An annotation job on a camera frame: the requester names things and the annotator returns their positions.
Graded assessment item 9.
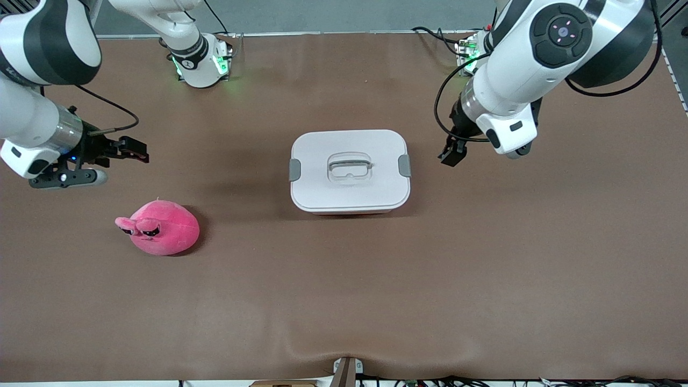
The pink plush toy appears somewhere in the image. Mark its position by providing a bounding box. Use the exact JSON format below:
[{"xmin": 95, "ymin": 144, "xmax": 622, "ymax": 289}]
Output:
[{"xmin": 114, "ymin": 198, "xmax": 200, "ymax": 256}]

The grey lid handle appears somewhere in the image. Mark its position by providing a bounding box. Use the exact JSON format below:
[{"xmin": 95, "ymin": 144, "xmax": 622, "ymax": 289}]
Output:
[{"xmin": 327, "ymin": 153, "xmax": 373, "ymax": 181}]

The white plastic box lid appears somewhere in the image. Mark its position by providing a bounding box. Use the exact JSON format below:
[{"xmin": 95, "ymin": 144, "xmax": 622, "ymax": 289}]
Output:
[{"xmin": 290, "ymin": 129, "xmax": 412, "ymax": 211}]

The white plastic box base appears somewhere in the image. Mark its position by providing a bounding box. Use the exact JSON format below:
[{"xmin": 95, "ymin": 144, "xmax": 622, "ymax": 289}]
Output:
[{"xmin": 293, "ymin": 203, "xmax": 409, "ymax": 216}]

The brown table mat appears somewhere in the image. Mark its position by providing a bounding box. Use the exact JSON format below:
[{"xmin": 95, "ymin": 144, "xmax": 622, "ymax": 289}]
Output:
[{"xmin": 0, "ymin": 32, "xmax": 688, "ymax": 383}]

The white table edge strip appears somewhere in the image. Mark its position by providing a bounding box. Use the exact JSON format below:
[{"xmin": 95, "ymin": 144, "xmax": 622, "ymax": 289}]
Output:
[{"xmin": 662, "ymin": 47, "xmax": 688, "ymax": 116}]

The black arm base cable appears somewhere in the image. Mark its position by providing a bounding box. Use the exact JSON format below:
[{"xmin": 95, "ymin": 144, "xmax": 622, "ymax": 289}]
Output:
[
  {"xmin": 203, "ymin": 0, "xmax": 231, "ymax": 37},
  {"xmin": 411, "ymin": 26, "xmax": 465, "ymax": 54}
]

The metal table clamp bracket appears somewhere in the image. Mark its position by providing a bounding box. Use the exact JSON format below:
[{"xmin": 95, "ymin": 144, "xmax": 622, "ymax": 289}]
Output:
[{"xmin": 332, "ymin": 356, "xmax": 364, "ymax": 387}]

